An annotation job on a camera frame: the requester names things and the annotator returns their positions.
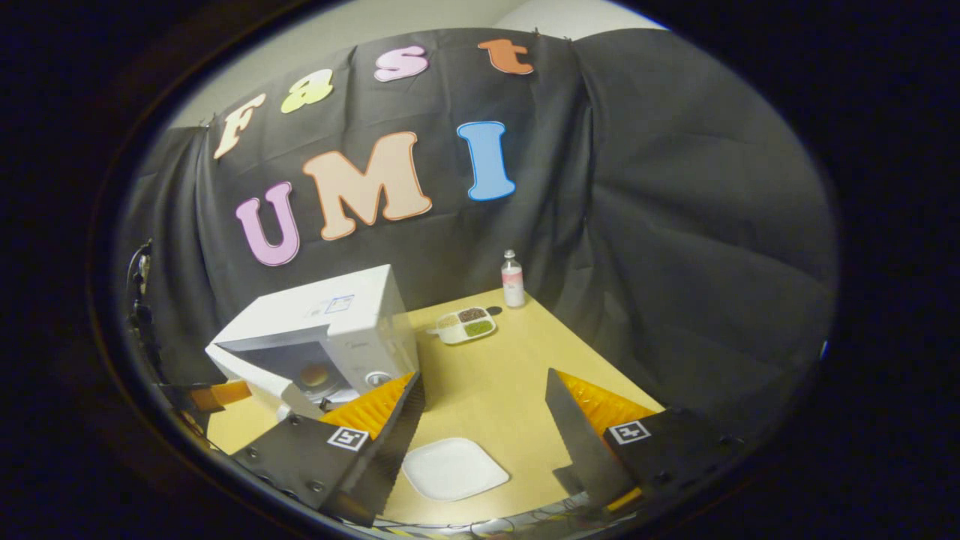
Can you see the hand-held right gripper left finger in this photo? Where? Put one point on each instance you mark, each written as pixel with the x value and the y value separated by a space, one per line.
pixel 390 457

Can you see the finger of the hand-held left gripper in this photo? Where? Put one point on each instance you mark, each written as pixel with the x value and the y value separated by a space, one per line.
pixel 225 394

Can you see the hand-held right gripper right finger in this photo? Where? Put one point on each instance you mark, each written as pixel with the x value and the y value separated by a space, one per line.
pixel 589 450

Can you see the round golden bread bun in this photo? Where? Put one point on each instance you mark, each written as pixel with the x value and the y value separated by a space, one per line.
pixel 314 374

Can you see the white microwave oven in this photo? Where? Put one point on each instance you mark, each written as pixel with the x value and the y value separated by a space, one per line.
pixel 285 315

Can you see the white square plate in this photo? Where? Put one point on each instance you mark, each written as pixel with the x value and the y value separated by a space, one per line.
pixel 454 469

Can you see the white divided grain tray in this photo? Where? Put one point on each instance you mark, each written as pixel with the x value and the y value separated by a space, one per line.
pixel 465 325

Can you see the small pink label bottle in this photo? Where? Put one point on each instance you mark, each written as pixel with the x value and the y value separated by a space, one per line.
pixel 513 289

